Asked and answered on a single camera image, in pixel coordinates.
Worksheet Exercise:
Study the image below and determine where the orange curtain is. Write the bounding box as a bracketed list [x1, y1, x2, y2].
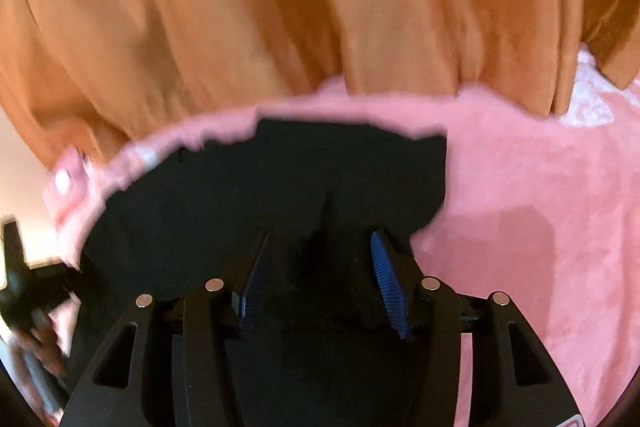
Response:
[1, 0, 639, 166]

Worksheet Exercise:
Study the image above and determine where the person's left hand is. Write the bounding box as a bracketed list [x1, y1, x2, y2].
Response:
[9, 310, 66, 390]

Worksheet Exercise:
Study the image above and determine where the pink pillow with button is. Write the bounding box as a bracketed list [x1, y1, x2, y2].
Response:
[43, 146, 105, 234]

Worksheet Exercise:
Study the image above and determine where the black cloth garment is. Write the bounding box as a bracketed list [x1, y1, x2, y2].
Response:
[66, 119, 447, 426]

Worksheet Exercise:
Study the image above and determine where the pink fleece blanket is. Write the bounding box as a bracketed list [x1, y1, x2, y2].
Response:
[41, 51, 640, 427]

